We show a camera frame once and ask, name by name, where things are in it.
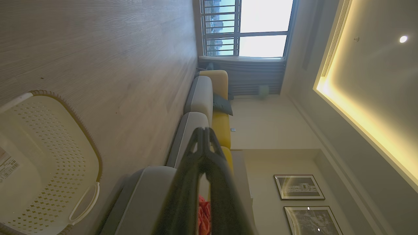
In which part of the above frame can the red clothing item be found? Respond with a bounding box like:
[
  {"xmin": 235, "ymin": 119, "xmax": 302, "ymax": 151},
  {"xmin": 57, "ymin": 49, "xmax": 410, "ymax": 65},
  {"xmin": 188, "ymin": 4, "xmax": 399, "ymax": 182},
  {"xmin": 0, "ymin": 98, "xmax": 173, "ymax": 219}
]
[{"xmin": 198, "ymin": 195, "xmax": 212, "ymax": 235}]

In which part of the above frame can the framed black white picture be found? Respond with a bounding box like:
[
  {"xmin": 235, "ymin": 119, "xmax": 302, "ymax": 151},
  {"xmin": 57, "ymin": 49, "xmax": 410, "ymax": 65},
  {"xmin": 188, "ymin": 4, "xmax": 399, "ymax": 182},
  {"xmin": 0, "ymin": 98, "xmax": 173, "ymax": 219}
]
[
  {"xmin": 274, "ymin": 175, "xmax": 326, "ymax": 200},
  {"xmin": 283, "ymin": 206, "xmax": 344, "ymax": 235}
]

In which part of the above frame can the grey curtain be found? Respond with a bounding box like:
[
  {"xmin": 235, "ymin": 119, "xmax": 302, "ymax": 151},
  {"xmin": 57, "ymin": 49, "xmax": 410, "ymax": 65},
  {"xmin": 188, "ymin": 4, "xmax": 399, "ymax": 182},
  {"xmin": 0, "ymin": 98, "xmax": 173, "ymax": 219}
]
[{"xmin": 199, "ymin": 56, "xmax": 287, "ymax": 96}]

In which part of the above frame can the yellow sofa back cushion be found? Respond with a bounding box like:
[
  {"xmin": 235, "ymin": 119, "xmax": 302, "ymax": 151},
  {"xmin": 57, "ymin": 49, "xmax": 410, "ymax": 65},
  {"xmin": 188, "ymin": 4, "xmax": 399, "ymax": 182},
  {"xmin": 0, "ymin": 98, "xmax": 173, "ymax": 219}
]
[
  {"xmin": 219, "ymin": 146, "xmax": 234, "ymax": 175},
  {"xmin": 211, "ymin": 110, "xmax": 232, "ymax": 150},
  {"xmin": 199, "ymin": 70, "xmax": 229, "ymax": 101}
]

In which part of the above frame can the cream perforated laundry basket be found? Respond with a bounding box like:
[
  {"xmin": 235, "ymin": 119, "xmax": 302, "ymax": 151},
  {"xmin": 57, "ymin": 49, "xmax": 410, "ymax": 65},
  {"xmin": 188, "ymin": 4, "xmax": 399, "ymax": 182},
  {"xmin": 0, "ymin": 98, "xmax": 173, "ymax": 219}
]
[{"xmin": 0, "ymin": 90, "xmax": 103, "ymax": 235}]

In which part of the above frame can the window with metal railing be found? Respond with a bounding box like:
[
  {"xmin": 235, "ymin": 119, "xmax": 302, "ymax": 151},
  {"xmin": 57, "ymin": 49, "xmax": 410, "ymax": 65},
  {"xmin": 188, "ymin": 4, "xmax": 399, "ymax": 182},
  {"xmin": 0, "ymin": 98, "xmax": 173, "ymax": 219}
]
[{"xmin": 200, "ymin": 0, "xmax": 298, "ymax": 58}]

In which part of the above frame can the teal throw pillow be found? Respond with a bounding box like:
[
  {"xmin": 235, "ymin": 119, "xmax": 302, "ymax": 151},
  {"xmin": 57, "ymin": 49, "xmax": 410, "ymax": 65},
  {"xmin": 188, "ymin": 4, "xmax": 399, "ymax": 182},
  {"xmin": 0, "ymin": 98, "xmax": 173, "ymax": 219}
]
[{"xmin": 213, "ymin": 93, "xmax": 234, "ymax": 117}]

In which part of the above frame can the long ceiling air vent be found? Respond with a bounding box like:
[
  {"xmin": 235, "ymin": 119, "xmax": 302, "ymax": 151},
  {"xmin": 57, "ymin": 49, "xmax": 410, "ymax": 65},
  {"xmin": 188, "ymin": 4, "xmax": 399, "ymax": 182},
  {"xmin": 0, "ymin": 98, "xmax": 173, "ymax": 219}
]
[{"xmin": 321, "ymin": 0, "xmax": 353, "ymax": 77}]

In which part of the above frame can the large grey sofa seat cushion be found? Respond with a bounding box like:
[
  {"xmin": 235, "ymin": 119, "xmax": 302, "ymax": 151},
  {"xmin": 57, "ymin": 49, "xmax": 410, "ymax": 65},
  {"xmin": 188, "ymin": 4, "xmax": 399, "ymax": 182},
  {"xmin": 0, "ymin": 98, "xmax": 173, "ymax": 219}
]
[{"xmin": 97, "ymin": 165, "xmax": 210, "ymax": 235}]

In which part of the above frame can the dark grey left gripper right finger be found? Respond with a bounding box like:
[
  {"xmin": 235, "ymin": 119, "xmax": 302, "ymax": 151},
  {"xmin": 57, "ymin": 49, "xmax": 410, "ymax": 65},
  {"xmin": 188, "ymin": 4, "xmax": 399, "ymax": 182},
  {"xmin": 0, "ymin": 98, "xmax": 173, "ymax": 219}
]
[{"xmin": 204, "ymin": 128, "xmax": 259, "ymax": 235}]

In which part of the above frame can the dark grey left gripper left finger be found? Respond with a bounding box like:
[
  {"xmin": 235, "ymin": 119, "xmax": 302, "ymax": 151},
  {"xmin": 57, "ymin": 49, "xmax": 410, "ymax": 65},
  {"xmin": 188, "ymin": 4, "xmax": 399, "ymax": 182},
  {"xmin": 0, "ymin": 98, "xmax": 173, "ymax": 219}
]
[{"xmin": 153, "ymin": 128, "xmax": 206, "ymax": 235}]

